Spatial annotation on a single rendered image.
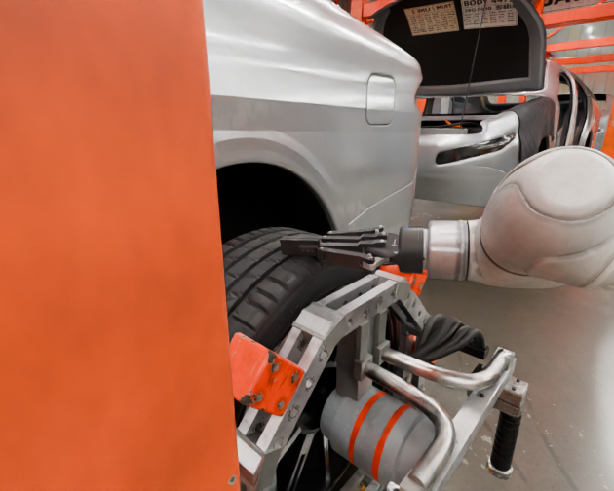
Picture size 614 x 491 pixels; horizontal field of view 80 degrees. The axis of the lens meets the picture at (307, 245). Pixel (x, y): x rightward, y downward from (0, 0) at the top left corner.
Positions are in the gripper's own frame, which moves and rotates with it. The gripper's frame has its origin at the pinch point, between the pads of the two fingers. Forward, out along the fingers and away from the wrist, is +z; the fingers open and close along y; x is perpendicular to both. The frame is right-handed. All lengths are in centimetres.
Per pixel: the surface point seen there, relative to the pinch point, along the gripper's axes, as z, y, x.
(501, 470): -35, -2, -46
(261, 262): 7.0, -2.2, -2.4
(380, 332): -13.1, -1.0, -16.4
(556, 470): -75, 67, -138
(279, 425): -2.1, -23.0, -15.7
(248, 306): 5.4, -12.1, -4.6
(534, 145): -99, 275, -47
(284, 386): -3.1, -21.2, -10.1
